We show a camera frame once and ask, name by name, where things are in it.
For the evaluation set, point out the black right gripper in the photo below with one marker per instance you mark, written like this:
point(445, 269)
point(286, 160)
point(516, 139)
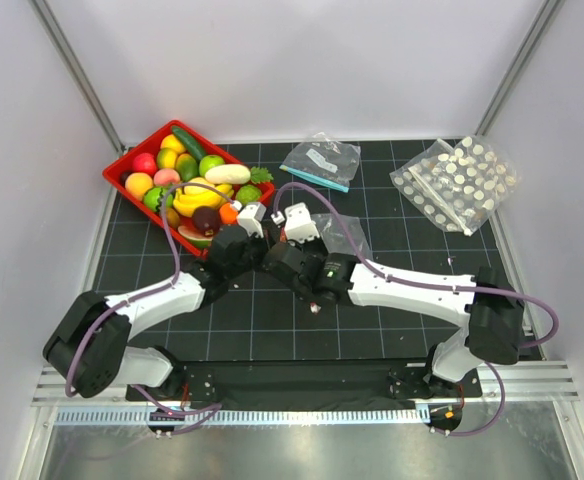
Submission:
point(310, 243)

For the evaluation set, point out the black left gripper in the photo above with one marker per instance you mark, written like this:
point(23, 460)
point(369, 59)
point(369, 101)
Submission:
point(259, 241)

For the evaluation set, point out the orange toy fruit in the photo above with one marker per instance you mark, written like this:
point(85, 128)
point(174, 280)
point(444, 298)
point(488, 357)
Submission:
point(228, 214)

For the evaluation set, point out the clear bag orange zipper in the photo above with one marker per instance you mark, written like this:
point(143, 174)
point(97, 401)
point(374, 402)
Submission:
point(344, 246)

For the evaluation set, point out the green custard apple toy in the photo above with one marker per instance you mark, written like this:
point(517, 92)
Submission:
point(247, 194)

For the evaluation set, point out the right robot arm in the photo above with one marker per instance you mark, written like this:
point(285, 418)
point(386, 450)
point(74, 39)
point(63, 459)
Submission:
point(483, 308)

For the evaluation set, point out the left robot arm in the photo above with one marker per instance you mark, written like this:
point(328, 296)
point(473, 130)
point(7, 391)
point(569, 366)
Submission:
point(91, 346)

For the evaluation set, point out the clear bag blue zipper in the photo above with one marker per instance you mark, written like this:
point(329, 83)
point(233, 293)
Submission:
point(324, 161)

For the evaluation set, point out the white polka dot bag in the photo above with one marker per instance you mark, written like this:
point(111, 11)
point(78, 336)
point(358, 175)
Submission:
point(458, 187)

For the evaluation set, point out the watermelon slice toy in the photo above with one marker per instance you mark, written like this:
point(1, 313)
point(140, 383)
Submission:
point(193, 237)

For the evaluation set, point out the brown kiwi toy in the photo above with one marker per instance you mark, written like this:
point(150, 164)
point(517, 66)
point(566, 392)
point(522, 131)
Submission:
point(173, 218)

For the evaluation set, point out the yellow banana bunch toy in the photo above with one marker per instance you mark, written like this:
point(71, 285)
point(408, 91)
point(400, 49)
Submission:
point(188, 199)

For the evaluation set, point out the black grid cutting mat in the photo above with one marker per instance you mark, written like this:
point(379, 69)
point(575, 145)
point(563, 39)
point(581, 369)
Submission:
point(260, 319)

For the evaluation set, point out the white radish toy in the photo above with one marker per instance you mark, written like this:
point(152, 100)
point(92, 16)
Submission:
point(236, 174)

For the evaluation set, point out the small round watermelon toy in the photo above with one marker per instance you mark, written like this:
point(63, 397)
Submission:
point(157, 197)

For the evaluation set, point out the pink peach toy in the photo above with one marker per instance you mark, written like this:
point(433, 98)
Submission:
point(166, 177)

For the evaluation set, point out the green cucumber toy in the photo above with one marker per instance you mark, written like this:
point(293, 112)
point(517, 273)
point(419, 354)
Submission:
point(191, 144)

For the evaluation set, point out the orange peach toy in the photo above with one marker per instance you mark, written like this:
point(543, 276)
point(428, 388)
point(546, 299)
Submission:
point(137, 184)

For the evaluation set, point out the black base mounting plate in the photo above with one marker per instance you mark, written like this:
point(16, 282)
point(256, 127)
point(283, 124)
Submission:
point(312, 385)

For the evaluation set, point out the red apple toy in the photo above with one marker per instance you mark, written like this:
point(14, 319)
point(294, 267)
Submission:
point(144, 163)

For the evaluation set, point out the yellow lemon toy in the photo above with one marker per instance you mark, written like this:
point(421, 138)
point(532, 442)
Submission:
point(173, 143)

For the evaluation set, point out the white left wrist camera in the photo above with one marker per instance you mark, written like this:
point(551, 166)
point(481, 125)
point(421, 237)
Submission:
point(250, 219)

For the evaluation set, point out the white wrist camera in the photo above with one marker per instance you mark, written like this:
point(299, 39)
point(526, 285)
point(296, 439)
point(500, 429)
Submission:
point(296, 224)
point(250, 219)

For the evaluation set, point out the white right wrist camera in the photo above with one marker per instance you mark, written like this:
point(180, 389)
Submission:
point(296, 224)

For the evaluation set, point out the slotted cable duct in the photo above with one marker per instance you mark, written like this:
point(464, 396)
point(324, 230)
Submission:
point(145, 415)

